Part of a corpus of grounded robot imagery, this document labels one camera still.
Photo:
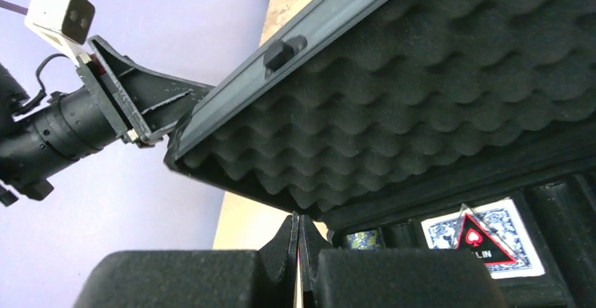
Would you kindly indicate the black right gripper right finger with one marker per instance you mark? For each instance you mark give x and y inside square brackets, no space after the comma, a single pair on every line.
[333,277]

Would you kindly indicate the black poker carrying case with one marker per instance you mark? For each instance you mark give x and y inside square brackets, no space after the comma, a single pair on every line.
[420,107]

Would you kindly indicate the blue green poker chip stack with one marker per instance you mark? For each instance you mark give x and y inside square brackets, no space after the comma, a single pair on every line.
[364,240]

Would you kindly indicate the blue playing card deck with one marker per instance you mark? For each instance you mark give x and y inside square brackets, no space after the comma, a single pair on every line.
[503,219]

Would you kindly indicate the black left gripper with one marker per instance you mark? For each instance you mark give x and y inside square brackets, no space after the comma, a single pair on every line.
[121,100]

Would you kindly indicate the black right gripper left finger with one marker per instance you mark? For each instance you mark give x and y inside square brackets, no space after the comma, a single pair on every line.
[198,278]

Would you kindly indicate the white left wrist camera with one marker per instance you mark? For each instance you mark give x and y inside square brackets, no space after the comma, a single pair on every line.
[64,24]

